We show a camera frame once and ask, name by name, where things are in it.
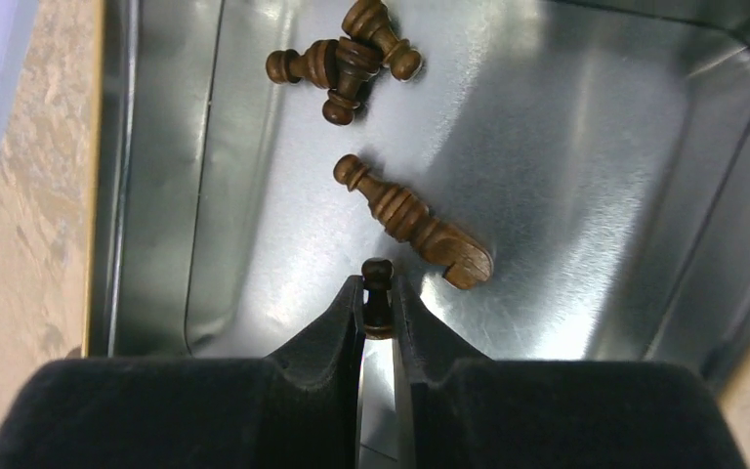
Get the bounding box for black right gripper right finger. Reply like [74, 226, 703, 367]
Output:
[392, 277, 745, 468]

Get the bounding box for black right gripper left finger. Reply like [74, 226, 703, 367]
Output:
[0, 276, 364, 468]

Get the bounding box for dark wooden pawn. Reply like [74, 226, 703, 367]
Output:
[266, 39, 339, 90]
[341, 0, 423, 82]
[361, 258, 394, 340]
[322, 37, 382, 126]

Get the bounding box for dark wooden king piece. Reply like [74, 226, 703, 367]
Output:
[333, 154, 493, 290]

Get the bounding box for yellow metal tin tray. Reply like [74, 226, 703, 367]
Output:
[80, 0, 750, 396]

